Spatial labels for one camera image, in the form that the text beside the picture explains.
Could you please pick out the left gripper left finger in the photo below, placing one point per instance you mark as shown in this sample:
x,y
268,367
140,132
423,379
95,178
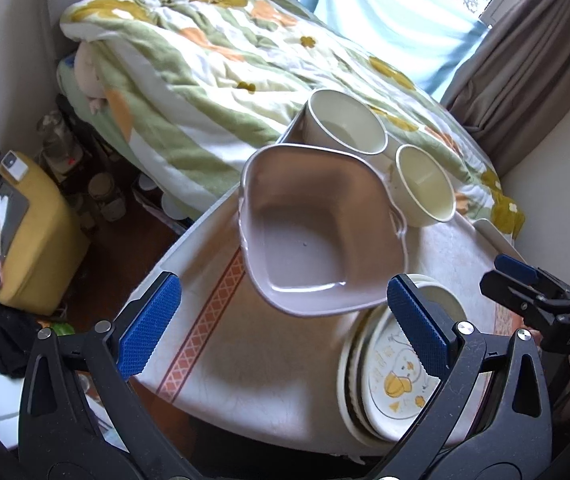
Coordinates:
x,y
79,417

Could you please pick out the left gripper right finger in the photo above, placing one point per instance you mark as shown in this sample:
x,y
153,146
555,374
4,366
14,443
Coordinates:
x,y
511,436

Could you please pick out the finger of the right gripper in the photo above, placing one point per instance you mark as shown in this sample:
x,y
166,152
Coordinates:
x,y
520,267
518,296

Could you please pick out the grey round plate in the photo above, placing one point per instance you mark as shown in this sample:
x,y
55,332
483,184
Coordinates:
x,y
349,383

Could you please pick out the cream round bowl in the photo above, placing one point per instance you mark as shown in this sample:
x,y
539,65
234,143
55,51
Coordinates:
x,y
420,188

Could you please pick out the pink square dish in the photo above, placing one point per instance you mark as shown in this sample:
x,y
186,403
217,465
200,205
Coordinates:
x,y
319,232

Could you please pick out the white round bowl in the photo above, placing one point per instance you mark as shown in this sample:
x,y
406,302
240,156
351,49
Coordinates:
x,y
332,119

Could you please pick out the yellow duck print plate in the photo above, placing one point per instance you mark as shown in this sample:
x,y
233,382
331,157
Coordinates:
x,y
395,386

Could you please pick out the yellow stool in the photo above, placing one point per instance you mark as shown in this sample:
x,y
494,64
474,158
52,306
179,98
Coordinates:
x,y
47,248

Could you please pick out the white patterned tablecloth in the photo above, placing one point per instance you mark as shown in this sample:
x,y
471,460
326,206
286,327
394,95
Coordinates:
x,y
229,358

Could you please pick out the brown curtain right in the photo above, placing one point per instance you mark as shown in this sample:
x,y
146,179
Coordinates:
x,y
512,92

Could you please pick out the light blue cloth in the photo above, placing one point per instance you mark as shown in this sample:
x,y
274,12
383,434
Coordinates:
x,y
427,40

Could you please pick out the floral green striped duvet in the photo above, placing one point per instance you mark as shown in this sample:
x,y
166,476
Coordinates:
x,y
189,89

